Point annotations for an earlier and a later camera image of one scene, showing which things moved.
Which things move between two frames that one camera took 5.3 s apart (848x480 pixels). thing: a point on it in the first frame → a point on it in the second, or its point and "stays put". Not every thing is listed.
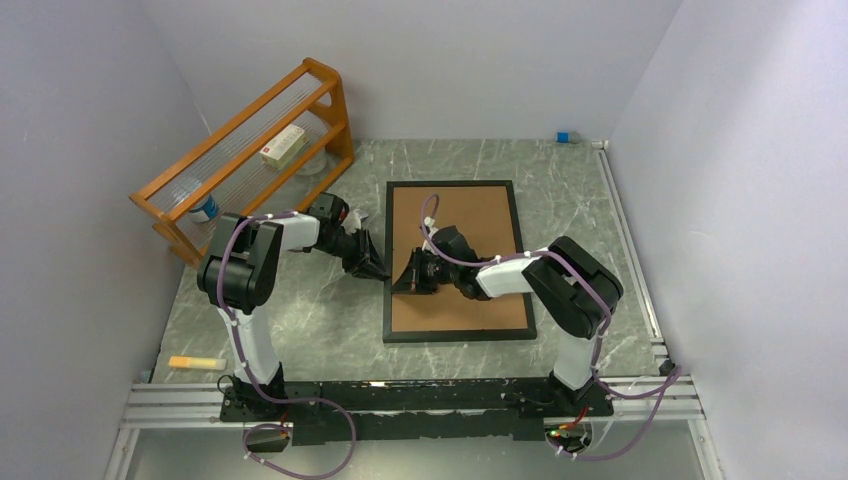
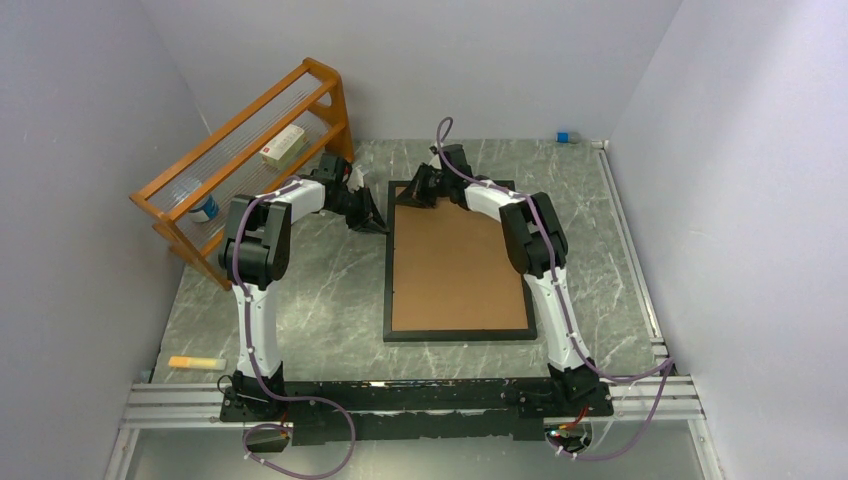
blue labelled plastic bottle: x=204 y=210 stays put
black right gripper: x=413 y=282 → x=417 y=193
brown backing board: x=484 y=217 stays put
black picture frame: x=452 y=335 stays put
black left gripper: x=366 y=262 → x=368 y=218
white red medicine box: x=283 y=146 stays put
